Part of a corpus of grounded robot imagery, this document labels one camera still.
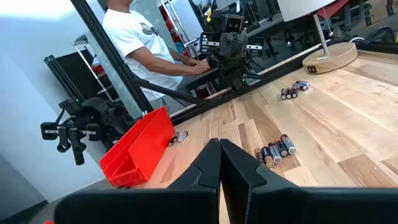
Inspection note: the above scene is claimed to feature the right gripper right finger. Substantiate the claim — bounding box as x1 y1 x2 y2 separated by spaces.
221 139 398 224

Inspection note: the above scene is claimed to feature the person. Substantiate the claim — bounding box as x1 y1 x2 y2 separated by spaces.
101 0 211 110

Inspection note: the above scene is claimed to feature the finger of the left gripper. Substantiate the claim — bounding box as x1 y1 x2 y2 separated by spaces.
233 31 249 62
220 31 234 62

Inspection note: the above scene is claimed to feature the black flat panel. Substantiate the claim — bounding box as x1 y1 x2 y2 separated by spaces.
43 51 94 103

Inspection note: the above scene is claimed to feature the white shade wooden base lamp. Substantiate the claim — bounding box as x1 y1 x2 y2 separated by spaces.
276 0 359 75

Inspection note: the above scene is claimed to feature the red plastic bin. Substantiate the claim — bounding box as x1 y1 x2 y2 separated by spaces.
99 106 176 189

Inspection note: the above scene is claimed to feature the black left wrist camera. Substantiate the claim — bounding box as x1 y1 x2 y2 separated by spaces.
223 14 245 34

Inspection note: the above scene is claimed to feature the chrome wire shelf rack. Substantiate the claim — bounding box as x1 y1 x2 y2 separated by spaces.
72 32 125 103

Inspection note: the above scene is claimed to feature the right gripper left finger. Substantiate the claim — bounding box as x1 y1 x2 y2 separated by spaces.
54 139 222 224

